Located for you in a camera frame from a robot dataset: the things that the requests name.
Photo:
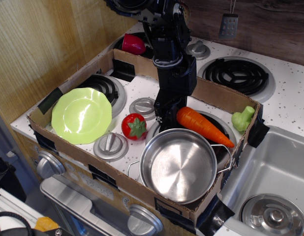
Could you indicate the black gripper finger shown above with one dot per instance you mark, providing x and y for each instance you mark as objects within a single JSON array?
[
  {"x": 160, "y": 113},
  {"x": 168, "y": 117}
]

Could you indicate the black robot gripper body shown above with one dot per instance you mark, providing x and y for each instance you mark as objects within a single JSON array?
[{"x": 176, "y": 83}]

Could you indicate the orange toy carrot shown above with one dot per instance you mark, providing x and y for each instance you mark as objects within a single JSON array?
[{"x": 191, "y": 119}]

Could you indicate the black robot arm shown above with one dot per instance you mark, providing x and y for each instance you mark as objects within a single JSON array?
[{"x": 166, "y": 30}]

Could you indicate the light green plastic plate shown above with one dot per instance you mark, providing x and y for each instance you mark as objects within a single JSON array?
[{"x": 81, "y": 116}]

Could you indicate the silver stovetop knob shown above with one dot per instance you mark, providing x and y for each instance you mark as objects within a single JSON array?
[
  {"x": 198, "y": 50},
  {"x": 111, "y": 147},
  {"x": 143, "y": 106}
]

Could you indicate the red toy strawberry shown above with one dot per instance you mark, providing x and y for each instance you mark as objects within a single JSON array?
[{"x": 134, "y": 126}]

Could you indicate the stainless steel pot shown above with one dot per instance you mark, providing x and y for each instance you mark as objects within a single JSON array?
[{"x": 179, "y": 165}]

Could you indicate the dark red toy cup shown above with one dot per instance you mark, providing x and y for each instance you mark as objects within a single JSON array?
[{"x": 133, "y": 44}]

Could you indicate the hanging metal skimmer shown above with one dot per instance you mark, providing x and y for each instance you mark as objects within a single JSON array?
[{"x": 186, "y": 12}]

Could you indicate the hanging metal spatula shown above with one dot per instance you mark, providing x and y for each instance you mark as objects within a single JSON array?
[{"x": 229, "y": 23}]

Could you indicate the light green toy broccoli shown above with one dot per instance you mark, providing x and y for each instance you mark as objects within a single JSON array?
[{"x": 241, "y": 120}]

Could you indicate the brown cardboard fence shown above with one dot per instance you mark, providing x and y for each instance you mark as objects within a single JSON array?
[{"x": 107, "y": 180}]

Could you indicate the silver oven front knob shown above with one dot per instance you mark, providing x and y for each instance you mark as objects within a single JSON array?
[
  {"x": 49, "y": 165},
  {"x": 142, "y": 222}
]

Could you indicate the grey toy sink basin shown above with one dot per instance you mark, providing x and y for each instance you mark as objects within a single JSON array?
[{"x": 276, "y": 167}]

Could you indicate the silver pot lid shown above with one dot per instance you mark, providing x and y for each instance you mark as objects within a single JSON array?
[{"x": 273, "y": 215}]

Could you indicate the silver oven door handle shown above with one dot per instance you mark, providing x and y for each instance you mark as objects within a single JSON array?
[{"x": 77, "y": 205}]

